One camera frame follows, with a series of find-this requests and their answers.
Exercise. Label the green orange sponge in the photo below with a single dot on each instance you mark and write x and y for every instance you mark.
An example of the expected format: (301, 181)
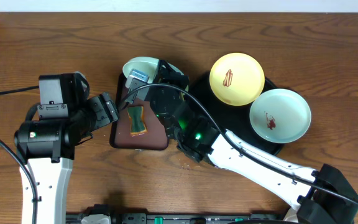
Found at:
(136, 116)

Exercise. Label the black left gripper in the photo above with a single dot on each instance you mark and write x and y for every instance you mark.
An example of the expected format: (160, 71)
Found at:
(103, 109)

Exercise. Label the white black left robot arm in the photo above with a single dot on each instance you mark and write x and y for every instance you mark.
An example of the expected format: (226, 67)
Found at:
(65, 117)

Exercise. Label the yellow dirty plate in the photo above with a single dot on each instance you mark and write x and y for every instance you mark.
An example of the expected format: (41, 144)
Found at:
(237, 79)

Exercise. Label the black round tray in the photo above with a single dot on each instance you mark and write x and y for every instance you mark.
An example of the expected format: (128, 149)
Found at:
(233, 118)

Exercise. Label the black rectangular water tray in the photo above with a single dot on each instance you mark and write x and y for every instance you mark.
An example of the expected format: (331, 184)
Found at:
(154, 139)

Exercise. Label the light green plate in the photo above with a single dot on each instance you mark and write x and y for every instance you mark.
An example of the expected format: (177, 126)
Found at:
(280, 116)
(146, 65)

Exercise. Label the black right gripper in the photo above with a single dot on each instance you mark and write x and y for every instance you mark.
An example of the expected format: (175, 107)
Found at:
(168, 76)

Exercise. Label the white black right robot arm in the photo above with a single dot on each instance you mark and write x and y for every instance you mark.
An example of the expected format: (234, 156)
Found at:
(314, 196)

